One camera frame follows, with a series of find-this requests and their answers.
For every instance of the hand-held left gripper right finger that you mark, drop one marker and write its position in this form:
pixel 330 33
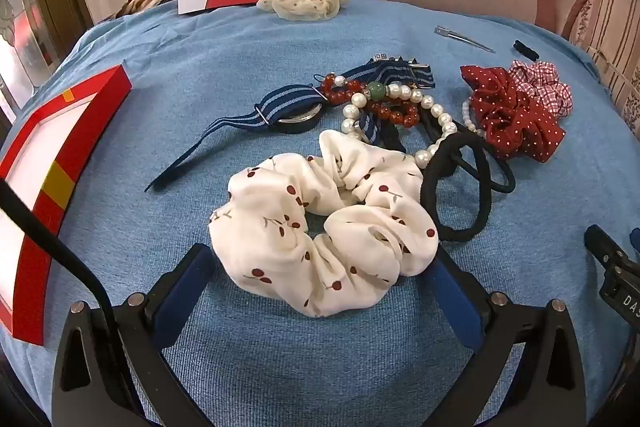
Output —
pixel 457 297

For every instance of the red polka dot scrunchie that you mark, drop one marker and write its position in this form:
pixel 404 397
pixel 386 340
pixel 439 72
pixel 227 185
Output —
pixel 510 117

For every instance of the small black hair clip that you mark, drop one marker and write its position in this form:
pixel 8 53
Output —
pixel 526 50

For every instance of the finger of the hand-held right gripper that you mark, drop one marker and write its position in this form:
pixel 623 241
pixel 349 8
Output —
pixel 602 247

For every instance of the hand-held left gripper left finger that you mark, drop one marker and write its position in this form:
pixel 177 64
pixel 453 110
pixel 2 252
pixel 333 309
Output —
pixel 185 277

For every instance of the silver hair clip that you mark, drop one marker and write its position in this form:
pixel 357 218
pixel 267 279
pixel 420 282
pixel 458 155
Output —
pixel 460 38

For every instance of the cream dotted scrunchie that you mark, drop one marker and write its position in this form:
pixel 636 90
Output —
pixel 300 2

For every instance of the red checkered scrunchie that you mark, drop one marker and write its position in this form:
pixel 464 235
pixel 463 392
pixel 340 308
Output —
pixel 542 79

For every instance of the striped sofa seat cushion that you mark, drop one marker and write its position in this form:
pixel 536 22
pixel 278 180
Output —
pixel 610 37

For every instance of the red tray box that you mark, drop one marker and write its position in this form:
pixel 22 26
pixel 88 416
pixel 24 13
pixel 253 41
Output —
pixel 55 172

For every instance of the white cherry print scrunchie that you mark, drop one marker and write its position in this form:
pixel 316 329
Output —
pixel 280 252

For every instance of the blue blanket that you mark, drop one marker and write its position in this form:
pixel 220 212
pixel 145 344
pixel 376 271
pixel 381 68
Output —
pixel 300 357

